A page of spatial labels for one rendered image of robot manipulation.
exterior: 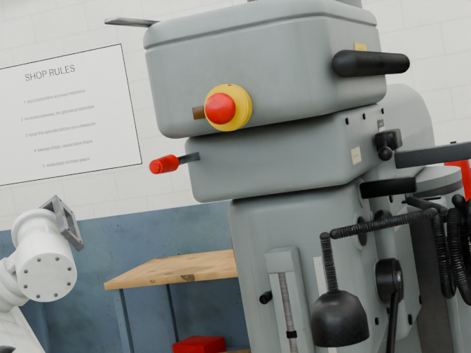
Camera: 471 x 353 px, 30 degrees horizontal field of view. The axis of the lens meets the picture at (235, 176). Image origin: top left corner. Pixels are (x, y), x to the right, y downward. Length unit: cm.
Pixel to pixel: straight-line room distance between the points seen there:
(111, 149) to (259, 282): 495
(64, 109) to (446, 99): 264
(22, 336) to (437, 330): 91
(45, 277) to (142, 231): 517
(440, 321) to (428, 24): 394
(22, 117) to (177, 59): 541
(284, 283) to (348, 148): 21
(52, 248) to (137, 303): 532
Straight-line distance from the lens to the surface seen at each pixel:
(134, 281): 536
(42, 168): 651
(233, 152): 124
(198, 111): 115
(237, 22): 114
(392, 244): 145
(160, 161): 114
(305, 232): 127
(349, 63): 113
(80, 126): 632
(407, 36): 555
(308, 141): 121
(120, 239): 627
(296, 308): 126
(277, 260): 124
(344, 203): 127
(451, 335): 175
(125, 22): 116
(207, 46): 115
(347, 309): 110
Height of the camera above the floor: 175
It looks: 4 degrees down
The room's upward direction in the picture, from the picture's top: 10 degrees counter-clockwise
